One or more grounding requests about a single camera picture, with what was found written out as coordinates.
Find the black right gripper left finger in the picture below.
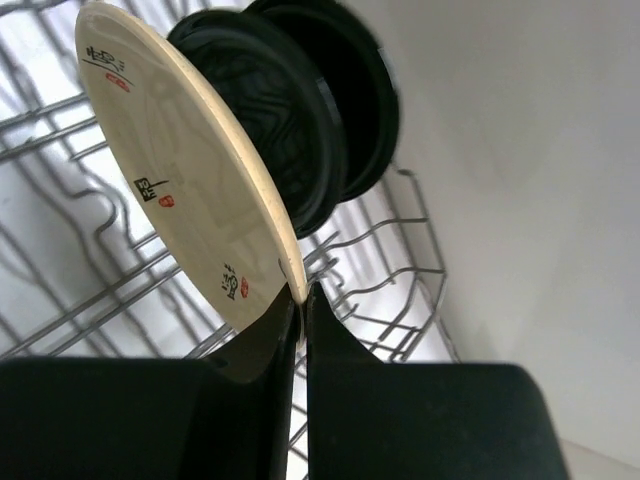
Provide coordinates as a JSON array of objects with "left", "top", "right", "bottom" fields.
[{"left": 1, "top": 289, "right": 296, "bottom": 479}]

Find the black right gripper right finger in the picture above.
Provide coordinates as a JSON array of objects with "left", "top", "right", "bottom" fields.
[{"left": 305, "top": 285, "right": 570, "bottom": 479}]

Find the cream plate with characters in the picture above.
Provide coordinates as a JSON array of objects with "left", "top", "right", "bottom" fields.
[{"left": 75, "top": 1, "right": 309, "bottom": 331}]

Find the black plate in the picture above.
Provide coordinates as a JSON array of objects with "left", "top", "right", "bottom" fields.
[
  {"left": 167, "top": 9, "right": 348, "bottom": 238},
  {"left": 246, "top": 1, "right": 401, "bottom": 202}
]

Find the grey wire dish rack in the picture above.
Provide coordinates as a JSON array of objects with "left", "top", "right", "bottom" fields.
[{"left": 0, "top": 0, "right": 461, "bottom": 480}]

